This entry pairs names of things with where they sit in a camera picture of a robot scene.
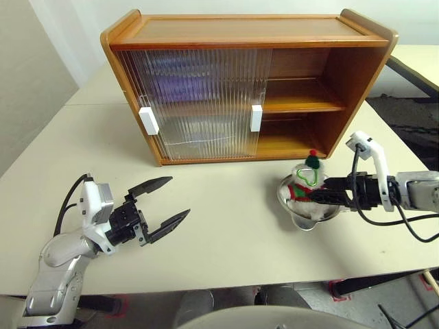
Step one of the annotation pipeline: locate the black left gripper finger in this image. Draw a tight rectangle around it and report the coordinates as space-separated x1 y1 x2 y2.
145 208 192 245
127 175 174 207

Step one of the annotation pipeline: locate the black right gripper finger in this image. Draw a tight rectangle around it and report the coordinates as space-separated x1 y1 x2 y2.
323 175 355 190
307 189 355 206

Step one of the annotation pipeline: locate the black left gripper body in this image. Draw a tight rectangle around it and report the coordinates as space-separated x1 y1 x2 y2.
104 199 150 248

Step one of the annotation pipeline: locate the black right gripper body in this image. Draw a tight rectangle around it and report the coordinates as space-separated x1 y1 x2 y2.
346 172 382 210

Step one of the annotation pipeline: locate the snowman plush toy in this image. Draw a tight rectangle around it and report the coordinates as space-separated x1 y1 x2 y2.
283 149 331 221

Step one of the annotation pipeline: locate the ribbed glass sliding door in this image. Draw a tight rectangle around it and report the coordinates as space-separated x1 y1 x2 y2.
115 49 253 164
140 49 274 162

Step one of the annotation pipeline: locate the purple tissue pack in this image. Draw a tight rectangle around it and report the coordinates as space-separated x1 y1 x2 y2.
149 75 224 105

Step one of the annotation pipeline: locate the wooden cabinet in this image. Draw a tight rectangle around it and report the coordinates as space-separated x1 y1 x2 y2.
99 8 400 168

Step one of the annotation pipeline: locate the metal bowl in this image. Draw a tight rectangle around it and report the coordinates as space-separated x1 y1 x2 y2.
277 173 348 232

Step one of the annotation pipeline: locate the black table leg bar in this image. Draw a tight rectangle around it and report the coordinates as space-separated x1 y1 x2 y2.
333 269 425 298

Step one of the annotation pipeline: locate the wooden stick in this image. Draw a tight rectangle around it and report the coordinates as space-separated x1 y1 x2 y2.
420 269 439 296

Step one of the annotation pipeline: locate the silver robot torso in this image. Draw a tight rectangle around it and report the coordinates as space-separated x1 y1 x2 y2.
176 304 373 329

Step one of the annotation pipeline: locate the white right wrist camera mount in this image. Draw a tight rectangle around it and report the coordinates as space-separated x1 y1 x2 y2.
345 130 396 212

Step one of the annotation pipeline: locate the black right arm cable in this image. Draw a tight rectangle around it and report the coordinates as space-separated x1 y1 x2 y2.
350 143 439 243

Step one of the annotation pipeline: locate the beige table with black frame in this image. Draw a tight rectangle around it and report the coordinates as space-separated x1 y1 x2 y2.
386 44 439 103

